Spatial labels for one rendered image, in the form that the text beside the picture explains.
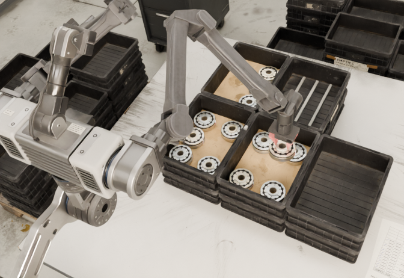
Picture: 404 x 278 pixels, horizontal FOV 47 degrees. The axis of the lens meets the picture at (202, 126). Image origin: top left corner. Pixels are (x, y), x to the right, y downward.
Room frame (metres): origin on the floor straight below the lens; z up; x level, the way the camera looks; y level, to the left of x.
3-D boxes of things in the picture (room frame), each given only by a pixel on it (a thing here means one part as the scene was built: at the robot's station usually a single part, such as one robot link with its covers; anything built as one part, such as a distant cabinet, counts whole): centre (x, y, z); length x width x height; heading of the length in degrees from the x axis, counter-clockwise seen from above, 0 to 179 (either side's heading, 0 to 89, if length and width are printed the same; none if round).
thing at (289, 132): (1.07, -0.30, 1.16); 0.10 x 0.07 x 0.07; 52
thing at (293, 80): (1.44, -0.49, 0.87); 0.40 x 0.30 x 0.11; 143
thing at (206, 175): (1.30, -0.01, 0.92); 0.40 x 0.30 x 0.02; 143
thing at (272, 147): (1.07, -0.29, 1.04); 0.10 x 0.10 x 0.01
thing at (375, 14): (2.49, -1.30, 0.31); 0.40 x 0.30 x 0.34; 55
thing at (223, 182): (1.12, -0.25, 0.92); 0.40 x 0.30 x 0.02; 143
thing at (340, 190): (0.94, -0.50, 0.87); 0.40 x 0.30 x 0.11; 143
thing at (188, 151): (1.25, 0.11, 0.86); 0.10 x 0.10 x 0.01
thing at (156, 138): (0.84, 0.15, 1.45); 0.09 x 0.08 x 0.12; 55
